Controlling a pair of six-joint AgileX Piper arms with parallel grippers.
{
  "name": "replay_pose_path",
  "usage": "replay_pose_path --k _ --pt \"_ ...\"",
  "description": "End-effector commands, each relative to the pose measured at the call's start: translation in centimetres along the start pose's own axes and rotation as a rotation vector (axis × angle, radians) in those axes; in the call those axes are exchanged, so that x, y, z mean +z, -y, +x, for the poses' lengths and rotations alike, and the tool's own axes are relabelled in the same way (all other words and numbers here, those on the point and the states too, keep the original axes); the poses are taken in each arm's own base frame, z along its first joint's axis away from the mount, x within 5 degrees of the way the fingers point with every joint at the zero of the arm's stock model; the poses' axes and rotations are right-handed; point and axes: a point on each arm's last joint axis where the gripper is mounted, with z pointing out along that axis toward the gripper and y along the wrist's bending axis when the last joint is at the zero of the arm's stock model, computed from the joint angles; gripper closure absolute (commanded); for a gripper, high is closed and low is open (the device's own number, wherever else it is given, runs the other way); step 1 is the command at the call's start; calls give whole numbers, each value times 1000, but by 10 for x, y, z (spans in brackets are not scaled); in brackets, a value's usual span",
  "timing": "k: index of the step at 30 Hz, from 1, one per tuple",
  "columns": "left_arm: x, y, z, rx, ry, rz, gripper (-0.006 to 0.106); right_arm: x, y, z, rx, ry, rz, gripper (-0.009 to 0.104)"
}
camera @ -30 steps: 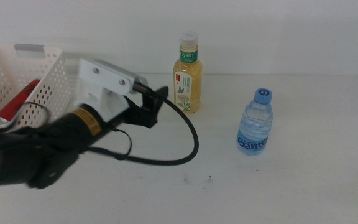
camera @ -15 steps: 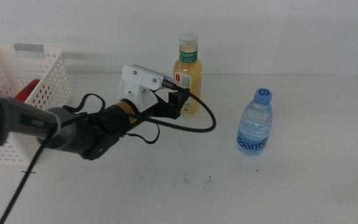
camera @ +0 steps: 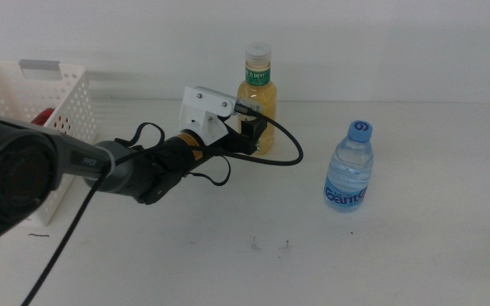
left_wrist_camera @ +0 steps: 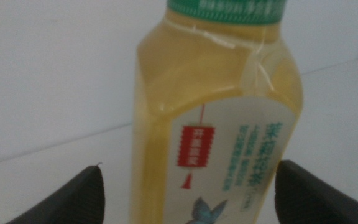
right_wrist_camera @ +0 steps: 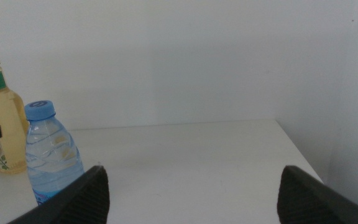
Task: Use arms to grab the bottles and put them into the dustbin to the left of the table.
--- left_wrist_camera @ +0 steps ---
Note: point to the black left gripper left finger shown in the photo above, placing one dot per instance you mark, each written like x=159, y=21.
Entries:
x=79, y=199

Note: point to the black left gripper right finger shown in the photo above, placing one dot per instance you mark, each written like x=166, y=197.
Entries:
x=303, y=199

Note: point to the yellow tea bottle green label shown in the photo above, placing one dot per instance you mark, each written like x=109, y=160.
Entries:
x=197, y=77

